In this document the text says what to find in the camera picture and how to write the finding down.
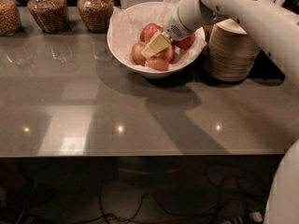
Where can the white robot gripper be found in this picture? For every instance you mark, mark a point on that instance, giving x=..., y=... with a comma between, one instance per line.
x=173, y=27

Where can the large red top apple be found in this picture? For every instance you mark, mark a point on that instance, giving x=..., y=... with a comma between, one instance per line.
x=149, y=31

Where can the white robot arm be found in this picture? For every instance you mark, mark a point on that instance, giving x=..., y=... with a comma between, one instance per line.
x=276, y=31

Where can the yellow-red apple middle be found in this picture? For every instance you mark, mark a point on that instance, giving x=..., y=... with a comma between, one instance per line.
x=169, y=52

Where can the yellow-red apple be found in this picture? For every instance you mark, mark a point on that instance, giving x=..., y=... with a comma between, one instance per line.
x=169, y=52
x=137, y=56

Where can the orange-red apple front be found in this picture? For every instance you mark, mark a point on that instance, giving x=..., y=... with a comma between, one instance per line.
x=159, y=63

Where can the yellow-red apple left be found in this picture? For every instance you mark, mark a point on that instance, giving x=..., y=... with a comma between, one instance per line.
x=137, y=56

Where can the red apple right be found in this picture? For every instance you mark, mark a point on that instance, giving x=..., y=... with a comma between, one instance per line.
x=185, y=43

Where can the white ceramic bowl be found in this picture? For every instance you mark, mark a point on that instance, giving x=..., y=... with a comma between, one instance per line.
x=124, y=52

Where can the white tissue paper liner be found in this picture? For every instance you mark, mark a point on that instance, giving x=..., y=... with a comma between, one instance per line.
x=130, y=22

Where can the right glass cereal jar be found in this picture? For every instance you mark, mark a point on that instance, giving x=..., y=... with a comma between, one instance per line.
x=96, y=14

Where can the glass cereal jar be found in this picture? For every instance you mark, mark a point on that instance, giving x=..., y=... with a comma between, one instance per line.
x=50, y=15
x=96, y=14
x=10, y=20

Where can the front stack of paper bowls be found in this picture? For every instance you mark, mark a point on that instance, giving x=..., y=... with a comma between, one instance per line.
x=231, y=52

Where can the middle glass cereal jar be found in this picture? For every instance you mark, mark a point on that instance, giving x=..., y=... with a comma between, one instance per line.
x=50, y=15

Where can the left glass cereal jar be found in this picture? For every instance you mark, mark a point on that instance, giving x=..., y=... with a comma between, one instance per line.
x=10, y=20

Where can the white power plug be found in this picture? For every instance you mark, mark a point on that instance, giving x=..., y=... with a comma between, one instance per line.
x=256, y=218

